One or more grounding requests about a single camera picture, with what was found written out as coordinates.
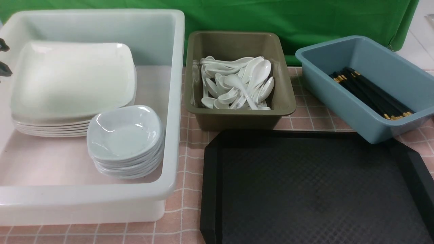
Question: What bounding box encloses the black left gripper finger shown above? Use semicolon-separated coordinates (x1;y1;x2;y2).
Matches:
0;62;13;76
0;38;10;52

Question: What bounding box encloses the large white square plate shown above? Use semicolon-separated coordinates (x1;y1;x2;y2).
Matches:
10;41;137;122

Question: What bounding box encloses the small white dish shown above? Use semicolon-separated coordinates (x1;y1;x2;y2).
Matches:
86;105;164;162

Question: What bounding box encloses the white ceramic soup spoon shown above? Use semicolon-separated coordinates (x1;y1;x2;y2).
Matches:
224;74;258;110

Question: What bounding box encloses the blue plastic bin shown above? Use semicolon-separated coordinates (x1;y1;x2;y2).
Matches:
295;36;434;144

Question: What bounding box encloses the stack of white square plates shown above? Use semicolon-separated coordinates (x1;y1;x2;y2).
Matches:
10;64;137;137

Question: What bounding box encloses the stack of small white dishes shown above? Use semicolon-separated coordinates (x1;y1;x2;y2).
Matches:
91;129;165;180

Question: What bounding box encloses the olive green plastic bin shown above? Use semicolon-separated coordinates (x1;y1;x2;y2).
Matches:
184;31;297;131

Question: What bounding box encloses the pink checkered tablecloth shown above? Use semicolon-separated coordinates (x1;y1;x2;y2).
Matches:
0;67;434;244

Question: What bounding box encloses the pile of white soup spoons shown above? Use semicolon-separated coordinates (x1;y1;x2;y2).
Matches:
200;56;274;110

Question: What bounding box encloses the black serving tray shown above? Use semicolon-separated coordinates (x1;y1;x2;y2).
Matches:
200;130;434;244

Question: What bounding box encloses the green backdrop cloth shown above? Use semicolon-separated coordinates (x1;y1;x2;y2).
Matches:
1;0;419;65

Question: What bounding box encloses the bundle of black chopsticks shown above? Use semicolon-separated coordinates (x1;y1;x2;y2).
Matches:
329;66;414;121

